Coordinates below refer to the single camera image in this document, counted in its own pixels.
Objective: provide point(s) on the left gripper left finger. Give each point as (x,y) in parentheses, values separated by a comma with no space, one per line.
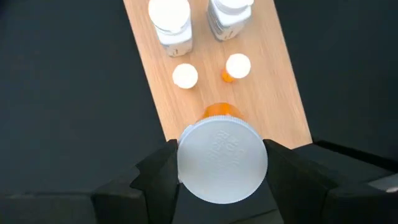
(158,193)

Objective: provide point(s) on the wooden shelf black metal frame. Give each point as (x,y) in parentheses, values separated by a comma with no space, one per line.
(264,93)

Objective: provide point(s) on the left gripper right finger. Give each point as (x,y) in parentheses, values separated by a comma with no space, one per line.
(298,186)

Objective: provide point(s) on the small amber pill bottle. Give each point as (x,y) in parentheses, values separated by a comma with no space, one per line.
(185,76)

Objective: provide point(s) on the large amber pill bottle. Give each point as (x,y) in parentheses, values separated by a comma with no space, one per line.
(222,158)

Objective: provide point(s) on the white bottle blue label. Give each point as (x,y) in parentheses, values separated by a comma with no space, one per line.
(230,21)
(171,18)

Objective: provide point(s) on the small white cap front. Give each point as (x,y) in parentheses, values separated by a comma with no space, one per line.
(237,66)

